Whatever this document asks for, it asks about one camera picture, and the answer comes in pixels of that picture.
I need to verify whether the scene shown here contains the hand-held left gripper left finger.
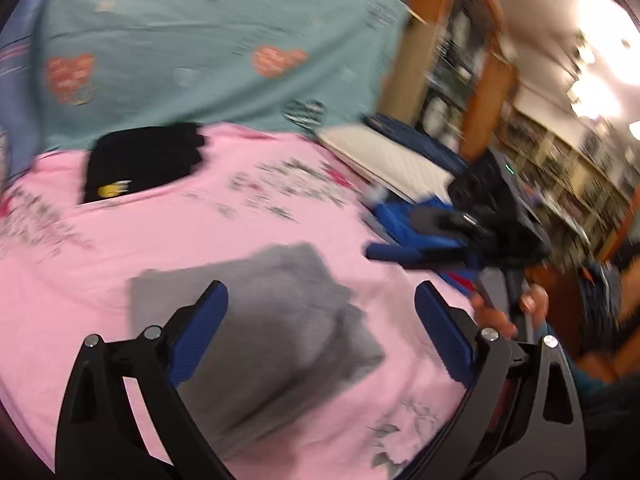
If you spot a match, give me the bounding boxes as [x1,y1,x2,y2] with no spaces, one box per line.
[55,280,236,480]

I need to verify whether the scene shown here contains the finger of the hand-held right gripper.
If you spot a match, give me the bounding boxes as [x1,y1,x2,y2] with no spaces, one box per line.
[365,242,482,269]
[410,207,479,237]

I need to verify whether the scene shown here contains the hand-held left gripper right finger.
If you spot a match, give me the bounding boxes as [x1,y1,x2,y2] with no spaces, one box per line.
[414,280,586,480]

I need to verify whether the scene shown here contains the grey pants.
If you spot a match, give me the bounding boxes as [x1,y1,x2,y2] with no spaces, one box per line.
[130,242,386,461]

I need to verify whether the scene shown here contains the person's right forearm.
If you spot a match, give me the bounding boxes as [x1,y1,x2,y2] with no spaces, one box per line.
[542,322,640,401]

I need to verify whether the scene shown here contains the person's right hand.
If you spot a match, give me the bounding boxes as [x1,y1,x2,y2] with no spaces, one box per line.
[470,284,551,342]

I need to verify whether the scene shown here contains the bright blue garment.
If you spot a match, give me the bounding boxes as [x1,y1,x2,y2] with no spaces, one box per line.
[372,195,481,271]

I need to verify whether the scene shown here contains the dark blue jeans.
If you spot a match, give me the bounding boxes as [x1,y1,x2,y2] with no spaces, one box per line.
[362,114,471,171]

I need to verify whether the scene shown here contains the white mattress pad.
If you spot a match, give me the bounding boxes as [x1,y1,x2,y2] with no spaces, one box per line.
[315,125,456,201]

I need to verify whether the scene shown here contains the wooden bookshelf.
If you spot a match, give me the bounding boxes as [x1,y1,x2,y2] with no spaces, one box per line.
[495,100,640,261]

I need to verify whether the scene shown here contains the pink floral bedsheet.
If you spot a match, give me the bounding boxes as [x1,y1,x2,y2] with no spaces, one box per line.
[0,122,481,480]

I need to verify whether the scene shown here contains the wooden cabinet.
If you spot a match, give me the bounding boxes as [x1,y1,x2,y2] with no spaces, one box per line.
[380,0,521,161]

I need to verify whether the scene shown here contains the black folded garment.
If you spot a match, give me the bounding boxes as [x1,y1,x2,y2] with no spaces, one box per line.
[77,122,206,206]

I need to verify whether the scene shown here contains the ceiling lamp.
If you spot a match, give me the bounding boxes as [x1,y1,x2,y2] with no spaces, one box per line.
[565,0,640,121]

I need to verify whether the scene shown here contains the teal heart-print blanket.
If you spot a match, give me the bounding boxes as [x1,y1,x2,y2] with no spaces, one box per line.
[40,0,411,151]

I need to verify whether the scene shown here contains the blue plaid pillow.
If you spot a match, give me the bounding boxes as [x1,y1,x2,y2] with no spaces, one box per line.
[0,0,61,181]

